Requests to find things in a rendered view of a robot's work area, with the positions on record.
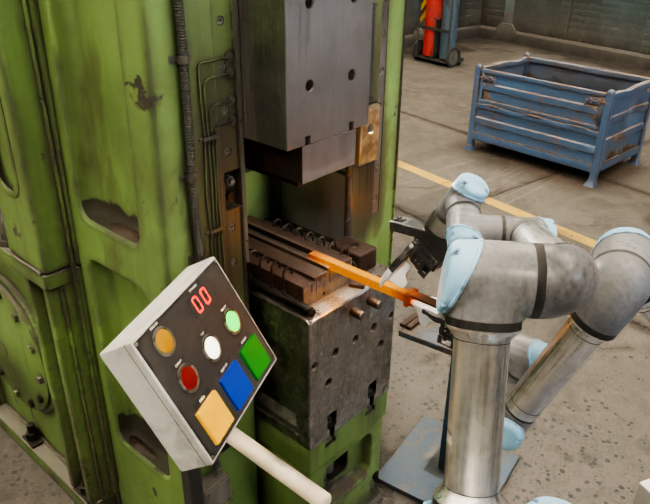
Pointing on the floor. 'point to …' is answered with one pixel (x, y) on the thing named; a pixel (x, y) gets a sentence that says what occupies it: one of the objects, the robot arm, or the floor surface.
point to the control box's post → (192, 486)
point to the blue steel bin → (561, 112)
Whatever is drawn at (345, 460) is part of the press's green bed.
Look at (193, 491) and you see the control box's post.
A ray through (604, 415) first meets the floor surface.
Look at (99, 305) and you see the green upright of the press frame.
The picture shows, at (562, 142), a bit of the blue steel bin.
